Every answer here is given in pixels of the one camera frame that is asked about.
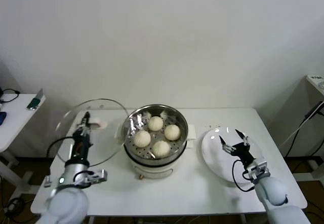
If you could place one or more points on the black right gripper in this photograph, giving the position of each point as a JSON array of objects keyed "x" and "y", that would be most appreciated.
[{"x": 243, "y": 151}]

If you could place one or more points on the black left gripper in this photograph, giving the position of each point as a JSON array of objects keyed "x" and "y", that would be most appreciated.
[{"x": 81, "y": 148}]

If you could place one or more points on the round glass pot lid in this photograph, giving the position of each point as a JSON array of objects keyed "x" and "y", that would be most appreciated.
[{"x": 100, "y": 123}]

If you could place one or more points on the white steamed baozi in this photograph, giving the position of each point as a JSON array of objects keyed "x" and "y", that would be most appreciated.
[
  {"x": 172, "y": 132},
  {"x": 161, "y": 148},
  {"x": 155, "y": 123},
  {"x": 142, "y": 138}
]

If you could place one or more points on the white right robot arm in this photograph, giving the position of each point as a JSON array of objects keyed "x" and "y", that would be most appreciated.
[{"x": 273, "y": 196}]

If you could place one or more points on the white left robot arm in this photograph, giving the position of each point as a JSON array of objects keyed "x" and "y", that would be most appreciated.
[{"x": 68, "y": 203}]

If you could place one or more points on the perforated steel steamer basket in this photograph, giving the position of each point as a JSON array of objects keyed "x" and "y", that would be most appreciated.
[{"x": 182, "y": 127}]

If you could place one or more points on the large white plate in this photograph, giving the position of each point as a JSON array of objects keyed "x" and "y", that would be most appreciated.
[{"x": 215, "y": 158}]

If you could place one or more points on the white electric cooker base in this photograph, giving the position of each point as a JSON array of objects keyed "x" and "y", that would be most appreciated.
[{"x": 152, "y": 170}]

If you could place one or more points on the small blue object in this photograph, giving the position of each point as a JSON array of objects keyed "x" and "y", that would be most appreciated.
[{"x": 2, "y": 118}]

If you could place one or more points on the black power plug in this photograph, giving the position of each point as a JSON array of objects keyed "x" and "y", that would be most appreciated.
[{"x": 314, "y": 108}]

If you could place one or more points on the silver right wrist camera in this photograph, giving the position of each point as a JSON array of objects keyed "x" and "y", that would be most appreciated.
[{"x": 257, "y": 169}]

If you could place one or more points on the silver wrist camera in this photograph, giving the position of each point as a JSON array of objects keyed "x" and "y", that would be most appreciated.
[
  {"x": 257, "y": 169},
  {"x": 97, "y": 176}
]

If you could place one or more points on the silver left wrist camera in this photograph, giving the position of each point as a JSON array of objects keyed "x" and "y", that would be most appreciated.
[{"x": 97, "y": 176}]

